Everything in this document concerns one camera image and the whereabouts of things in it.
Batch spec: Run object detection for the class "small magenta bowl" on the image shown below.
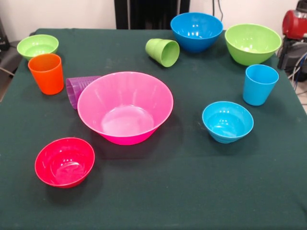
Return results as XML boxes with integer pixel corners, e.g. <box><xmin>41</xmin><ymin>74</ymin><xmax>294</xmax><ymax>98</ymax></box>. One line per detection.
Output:
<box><xmin>34</xmin><ymin>137</ymin><xmax>95</xmax><ymax>189</ymax></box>

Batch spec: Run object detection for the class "green cup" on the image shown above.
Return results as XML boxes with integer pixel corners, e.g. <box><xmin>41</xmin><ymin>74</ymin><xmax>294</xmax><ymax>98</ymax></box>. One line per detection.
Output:
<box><xmin>145</xmin><ymin>38</ymin><xmax>180</xmax><ymax>68</ymax></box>

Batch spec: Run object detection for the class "black device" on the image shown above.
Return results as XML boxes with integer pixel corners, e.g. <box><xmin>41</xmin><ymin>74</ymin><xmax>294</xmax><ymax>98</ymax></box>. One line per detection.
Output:
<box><xmin>0</xmin><ymin>18</ymin><xmax>10</xmax><ymax>51</ymax></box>

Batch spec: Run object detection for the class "orange red cup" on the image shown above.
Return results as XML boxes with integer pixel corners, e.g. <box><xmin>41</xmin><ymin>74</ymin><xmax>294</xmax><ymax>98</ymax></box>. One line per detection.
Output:
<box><xmin>27</xmin><ymin>53</ymin><xmax>64</xmax><ymax>95</ymax></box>

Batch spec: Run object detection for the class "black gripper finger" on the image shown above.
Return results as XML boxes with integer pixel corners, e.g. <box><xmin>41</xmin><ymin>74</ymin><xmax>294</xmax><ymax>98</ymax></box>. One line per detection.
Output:
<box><xmin>282</xmin><ymin>38</ymin><xmax>294</xmax><ymax>69</ymax></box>

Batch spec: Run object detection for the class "large blue bowl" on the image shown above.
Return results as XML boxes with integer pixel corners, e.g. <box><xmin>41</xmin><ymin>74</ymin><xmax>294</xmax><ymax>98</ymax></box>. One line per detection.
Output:
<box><xmin>170</xmin><ymin>12</ymin><xmax>224</xmax><ymax>53</ymax></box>

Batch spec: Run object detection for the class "tangle of cables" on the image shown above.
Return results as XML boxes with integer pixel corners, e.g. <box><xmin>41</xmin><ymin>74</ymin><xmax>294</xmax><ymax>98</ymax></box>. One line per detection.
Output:
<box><xmin>287</xmin><ymin>51</ymin><xmax>307</xmax><ymax>106</ymax></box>

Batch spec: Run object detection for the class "small cyan bowl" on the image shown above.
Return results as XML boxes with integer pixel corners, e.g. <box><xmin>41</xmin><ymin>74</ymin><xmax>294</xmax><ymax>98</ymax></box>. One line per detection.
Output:
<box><xmin>201</xmin><ymin>101</ymin><xmax>254</xmax><ymax>144</ymax></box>

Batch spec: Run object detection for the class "large pink bowl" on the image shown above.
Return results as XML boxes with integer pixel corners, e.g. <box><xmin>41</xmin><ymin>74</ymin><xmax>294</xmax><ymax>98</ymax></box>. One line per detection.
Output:
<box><xmin>77</xmin><ymin>71</ymin><xmax>175</xmax><ymax>146</ymax></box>

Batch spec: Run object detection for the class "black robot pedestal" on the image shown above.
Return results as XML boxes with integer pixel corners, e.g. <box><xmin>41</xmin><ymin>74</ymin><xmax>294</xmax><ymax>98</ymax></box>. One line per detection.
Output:
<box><xmin>114</xmin><ymin>0</ymin><xmax>191</xmax><ymax>30</ymax></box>

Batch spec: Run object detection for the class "dark green tablecloth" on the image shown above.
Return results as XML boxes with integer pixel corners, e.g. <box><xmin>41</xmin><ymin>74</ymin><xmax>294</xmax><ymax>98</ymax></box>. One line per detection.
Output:
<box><xmin>0</xmin><ymin>28</ymin><xmax>307</xmax><ymax>230</ymax></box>

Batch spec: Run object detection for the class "small green bowl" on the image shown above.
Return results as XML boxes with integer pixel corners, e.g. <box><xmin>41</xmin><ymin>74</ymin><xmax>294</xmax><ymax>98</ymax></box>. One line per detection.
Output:
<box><xmin>16</xmin><ymin>34</ymin><xmax>59</xmax><ymax>61</ymax></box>

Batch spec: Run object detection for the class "purple cup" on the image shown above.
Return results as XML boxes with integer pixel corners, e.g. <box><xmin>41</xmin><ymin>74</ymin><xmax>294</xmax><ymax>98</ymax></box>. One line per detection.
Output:
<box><xmin>65</xmin><ymin>75</ymin><xmax>102</xmax><ymax>110</ymax></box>

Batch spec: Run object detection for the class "blue cup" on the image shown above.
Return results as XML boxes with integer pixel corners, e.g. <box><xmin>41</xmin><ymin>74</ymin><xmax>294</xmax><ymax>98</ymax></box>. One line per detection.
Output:
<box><xmin>242</xmin><ymin>64</ymin><xmax>280</xmax><ymax>106</ymax></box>

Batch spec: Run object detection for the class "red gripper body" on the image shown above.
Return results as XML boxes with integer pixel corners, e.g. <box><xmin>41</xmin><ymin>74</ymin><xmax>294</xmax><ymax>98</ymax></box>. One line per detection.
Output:
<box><xmin>282</xmin><ymin>9</ymin><xmax>307</xmax><ymax>41</ymax></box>

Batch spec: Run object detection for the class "large green bowl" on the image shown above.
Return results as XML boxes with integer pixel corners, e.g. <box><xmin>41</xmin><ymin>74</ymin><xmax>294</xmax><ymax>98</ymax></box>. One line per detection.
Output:
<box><xmin>224</xmin><ymin>23</ymin><xmax>283</xmax><ymax>67</ymax></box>

